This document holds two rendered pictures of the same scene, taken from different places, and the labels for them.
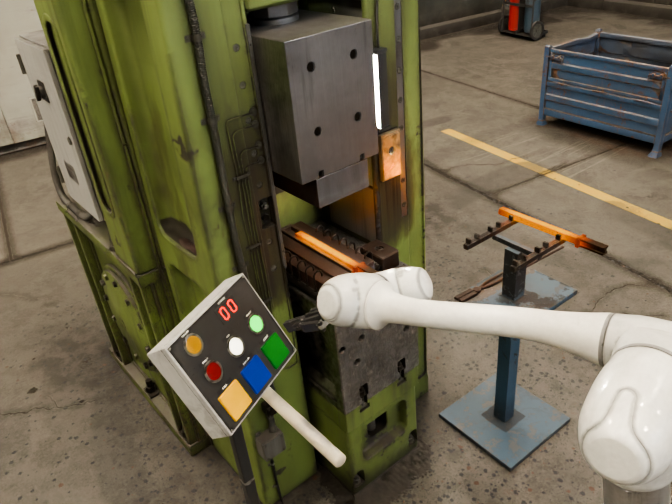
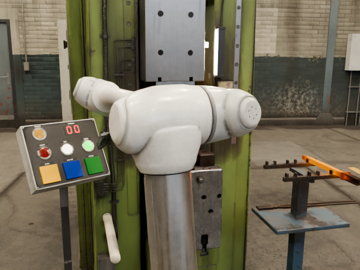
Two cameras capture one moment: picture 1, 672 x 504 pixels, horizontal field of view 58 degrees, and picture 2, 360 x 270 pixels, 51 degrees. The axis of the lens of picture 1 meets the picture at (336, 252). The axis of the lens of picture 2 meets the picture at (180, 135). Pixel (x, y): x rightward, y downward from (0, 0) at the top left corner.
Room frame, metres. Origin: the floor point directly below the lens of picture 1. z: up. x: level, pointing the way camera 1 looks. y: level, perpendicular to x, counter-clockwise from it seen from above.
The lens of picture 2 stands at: (-0.07, -0.75, 1.49)
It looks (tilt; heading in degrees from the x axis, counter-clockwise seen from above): 12 degrees down; 21
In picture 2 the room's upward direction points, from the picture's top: straight up
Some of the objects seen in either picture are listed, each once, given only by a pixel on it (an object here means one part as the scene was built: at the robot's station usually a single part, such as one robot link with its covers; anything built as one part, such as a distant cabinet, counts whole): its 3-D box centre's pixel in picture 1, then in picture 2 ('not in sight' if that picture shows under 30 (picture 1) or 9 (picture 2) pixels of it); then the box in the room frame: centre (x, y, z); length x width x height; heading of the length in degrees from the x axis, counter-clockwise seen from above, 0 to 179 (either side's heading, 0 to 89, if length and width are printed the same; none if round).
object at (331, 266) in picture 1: (314, 258); not in sight; (1.85, 0.08, 0.96); 0.42 x 0.20 x 0.09; 36
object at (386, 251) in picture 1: (379, 256); (203, 157); (1.84, -0.15, 0.95); 0.12 x 0.08 x 0.06; 36
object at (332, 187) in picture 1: (302, 165); (165, 87); (1.85, 0.08, 1.32); 0.42 x 0.20 x 0.10; 36
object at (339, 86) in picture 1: (304, 87); (173, 41); (1.88, 0.04, 1.56); 0.42 x 0.39 x 0.40; 36
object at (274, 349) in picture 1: (274, 350); (93, 165); (1.31, 0.20, 1.01); 0.07 x 0.05 x 0.07; 151
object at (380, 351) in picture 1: (331, 309); (174, 193); (1.89, 0.04, 0.69); 0.56 x 0.38 x 0.45; 36
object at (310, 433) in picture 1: (298, 422); (111, 236); (1.40, 0.18, 0.62); 0.44 x 0.05 x 0.05; 36
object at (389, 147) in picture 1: (389, 155); (224, 96); (1.97, -0.22, 1.27); 0.09 x 0.02 x 0.17; 126
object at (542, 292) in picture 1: (512, 296); (298, 216); (1.88, -0.66, 0.67); 0.40 x 0.30 x 0.02; 124
